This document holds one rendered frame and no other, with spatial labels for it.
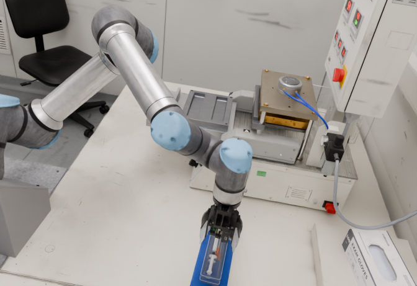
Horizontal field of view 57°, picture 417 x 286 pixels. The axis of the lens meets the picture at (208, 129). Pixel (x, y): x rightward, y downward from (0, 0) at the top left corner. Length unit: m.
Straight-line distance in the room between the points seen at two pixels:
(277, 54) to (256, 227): 1.74
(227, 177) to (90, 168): 0.70
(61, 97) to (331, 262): 0.92
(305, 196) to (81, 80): 0.82
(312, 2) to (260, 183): 1.65
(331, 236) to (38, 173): 1.00
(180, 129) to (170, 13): 2.07
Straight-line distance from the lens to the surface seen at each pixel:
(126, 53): 0.92
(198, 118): 1.28
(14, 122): 1.19
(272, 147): 1.24
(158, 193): 1.34
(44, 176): 1.44
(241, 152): 0.84
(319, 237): 1.27
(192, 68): 2.90
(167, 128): 0.77
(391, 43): 1.12
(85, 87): 1.16
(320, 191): 1.35
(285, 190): 1.34
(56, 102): 1.20
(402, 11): 1.10
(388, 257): 1.22
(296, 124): 1.26
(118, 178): 1.40
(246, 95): 1.46
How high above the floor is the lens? 1.69
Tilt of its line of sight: 34 degrees down
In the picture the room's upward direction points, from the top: 9 degrees clockwise
